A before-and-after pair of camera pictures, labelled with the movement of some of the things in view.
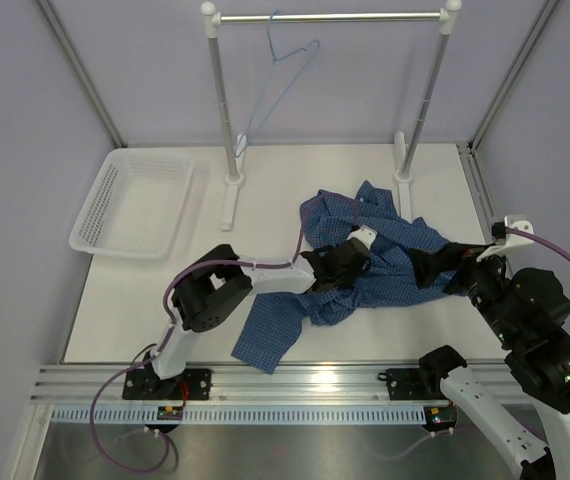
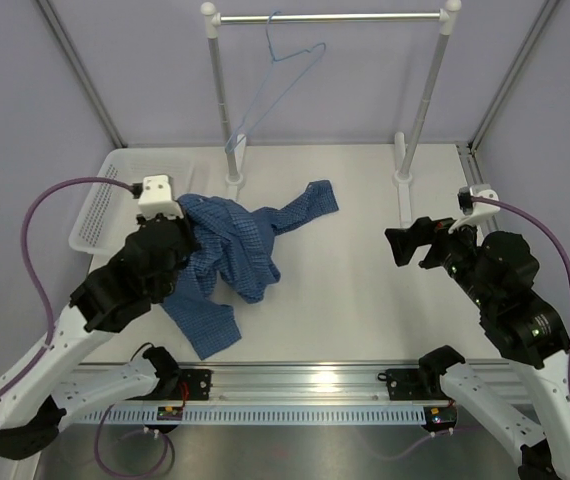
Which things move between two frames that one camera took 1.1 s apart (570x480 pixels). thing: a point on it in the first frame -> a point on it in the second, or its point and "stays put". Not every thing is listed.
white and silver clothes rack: x=232 y=198 stays put
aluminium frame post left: x=74 y=58 stays put
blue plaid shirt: x=389 y=277 -> x=238 y=245
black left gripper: x=346 y=284 -> x=191 y=245
